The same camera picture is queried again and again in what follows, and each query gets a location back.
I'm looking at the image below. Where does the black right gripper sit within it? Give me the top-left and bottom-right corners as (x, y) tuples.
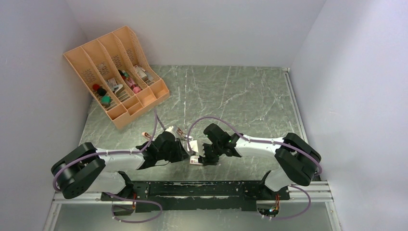
(198, 142), (223, 165)

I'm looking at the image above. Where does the small staple box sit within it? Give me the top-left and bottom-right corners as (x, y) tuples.
(189, 155), (203, 166)

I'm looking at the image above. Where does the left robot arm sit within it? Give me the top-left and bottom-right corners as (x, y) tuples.
(51, 131), (193, 200)

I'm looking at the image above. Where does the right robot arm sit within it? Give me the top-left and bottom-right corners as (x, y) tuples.
(188, 123), (321, 199)

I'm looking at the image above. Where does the grey white stapler in organizer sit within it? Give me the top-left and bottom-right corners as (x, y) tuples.
(113, 84), (124, 95)

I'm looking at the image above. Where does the green stamp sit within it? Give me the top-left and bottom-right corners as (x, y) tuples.
(100, 95), (112, 107)

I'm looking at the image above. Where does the black round stamp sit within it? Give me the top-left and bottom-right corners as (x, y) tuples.
(96, 87), (107, 97)

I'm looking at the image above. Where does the red round stamp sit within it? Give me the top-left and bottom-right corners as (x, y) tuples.
(92, 84), (100, 91)

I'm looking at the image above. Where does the peach plastic file organizer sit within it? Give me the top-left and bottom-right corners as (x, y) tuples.
(64, 26), (170, 129)

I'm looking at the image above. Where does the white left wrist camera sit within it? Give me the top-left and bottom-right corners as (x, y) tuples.
(165, 125), (180, 137)

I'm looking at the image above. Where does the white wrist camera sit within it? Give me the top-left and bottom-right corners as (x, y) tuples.
(165, 125), (180, 137)
(187, 140), (203, 154)

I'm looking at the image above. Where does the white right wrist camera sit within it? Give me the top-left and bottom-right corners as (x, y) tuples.
(187, 140), (203, 154)

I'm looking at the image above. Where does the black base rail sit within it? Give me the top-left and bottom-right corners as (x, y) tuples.
(119, 180), (290, 211)

